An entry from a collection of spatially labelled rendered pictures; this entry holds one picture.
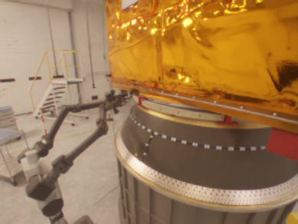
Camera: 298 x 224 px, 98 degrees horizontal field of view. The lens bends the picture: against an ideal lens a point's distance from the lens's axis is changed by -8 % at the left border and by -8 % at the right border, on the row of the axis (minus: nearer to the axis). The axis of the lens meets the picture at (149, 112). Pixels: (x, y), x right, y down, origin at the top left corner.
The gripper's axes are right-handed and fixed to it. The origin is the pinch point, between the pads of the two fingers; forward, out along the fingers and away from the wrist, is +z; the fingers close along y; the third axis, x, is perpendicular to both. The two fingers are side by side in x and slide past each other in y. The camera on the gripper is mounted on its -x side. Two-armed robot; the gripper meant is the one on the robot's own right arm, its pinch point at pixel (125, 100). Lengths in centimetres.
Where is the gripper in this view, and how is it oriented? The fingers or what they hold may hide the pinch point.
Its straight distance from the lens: 149.9
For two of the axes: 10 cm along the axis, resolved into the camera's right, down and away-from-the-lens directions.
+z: 9.3, -2.6, 2.4
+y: 3.2, 2.9, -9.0
